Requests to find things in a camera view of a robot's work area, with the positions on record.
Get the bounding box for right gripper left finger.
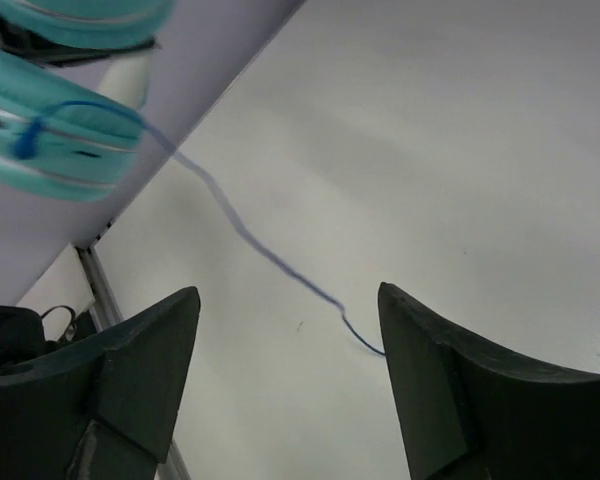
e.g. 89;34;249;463
0;287;200;479

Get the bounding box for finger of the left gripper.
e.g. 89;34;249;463
97;51;150;110

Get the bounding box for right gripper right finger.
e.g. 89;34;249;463
377;283;600;479

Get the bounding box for teal cat-ear headphones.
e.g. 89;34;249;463
0;1;174;202

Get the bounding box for blue headphone cable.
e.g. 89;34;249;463
12;99;389;357

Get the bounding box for aluminium rail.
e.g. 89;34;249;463
77;243;197;479

